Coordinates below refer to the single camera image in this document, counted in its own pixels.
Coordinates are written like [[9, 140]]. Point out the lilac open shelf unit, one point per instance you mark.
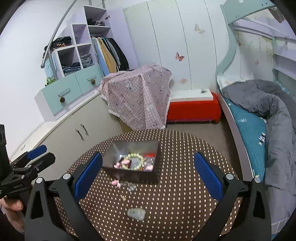
[[74, 43]]

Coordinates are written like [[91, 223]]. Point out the teal bunk bed frame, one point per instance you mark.
[[261, 46]]

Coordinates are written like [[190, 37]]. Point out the pink checkered cover cloth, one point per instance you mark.
[[140, 98]]

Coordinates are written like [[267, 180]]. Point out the grey duvet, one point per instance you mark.
[[267, 100]]

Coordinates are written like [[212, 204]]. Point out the red storage bench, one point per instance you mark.
[[199, 105]]

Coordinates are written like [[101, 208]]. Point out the white wardrobe with butterflies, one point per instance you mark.
[[189, 38]]

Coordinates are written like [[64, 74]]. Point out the grey curved metal pole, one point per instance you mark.
[[56, 33]]

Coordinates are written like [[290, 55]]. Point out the pink charm keychain cluster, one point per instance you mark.
[[129, 186]]

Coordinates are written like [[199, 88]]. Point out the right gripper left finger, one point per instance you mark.
[[43, 221]]

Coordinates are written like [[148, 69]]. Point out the brown polka dot tablecloth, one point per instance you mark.
[[174, 209]]

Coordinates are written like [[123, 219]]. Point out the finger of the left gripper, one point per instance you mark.
[[33, 154]]

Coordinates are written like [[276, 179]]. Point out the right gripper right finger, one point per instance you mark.
[[252, 222]]

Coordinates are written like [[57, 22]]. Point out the teal drawer unit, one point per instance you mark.
[[59, 97]]

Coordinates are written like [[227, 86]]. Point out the red string jewelry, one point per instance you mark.
[[151, 155]]

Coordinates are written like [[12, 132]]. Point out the blue bed sheet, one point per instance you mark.
[[252, 129]]

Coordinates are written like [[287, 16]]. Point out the hanging clothes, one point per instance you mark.
[[110, 57]]

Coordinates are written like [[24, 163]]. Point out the dark metal jewelry box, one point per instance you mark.
[[125, 161]]

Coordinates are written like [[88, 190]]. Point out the person's left hand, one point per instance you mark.
[[12, 207]]

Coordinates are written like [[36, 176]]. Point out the beige cabinet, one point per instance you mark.
[[73, 134]]

